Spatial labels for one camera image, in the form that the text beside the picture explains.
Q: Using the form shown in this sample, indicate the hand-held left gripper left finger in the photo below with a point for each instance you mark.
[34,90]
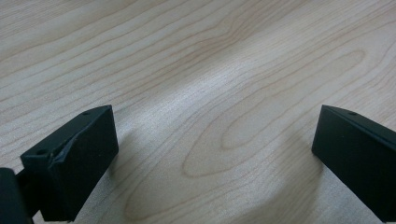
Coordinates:
[77,168]

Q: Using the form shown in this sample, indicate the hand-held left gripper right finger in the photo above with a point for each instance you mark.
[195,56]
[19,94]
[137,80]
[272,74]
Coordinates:
[358,161]

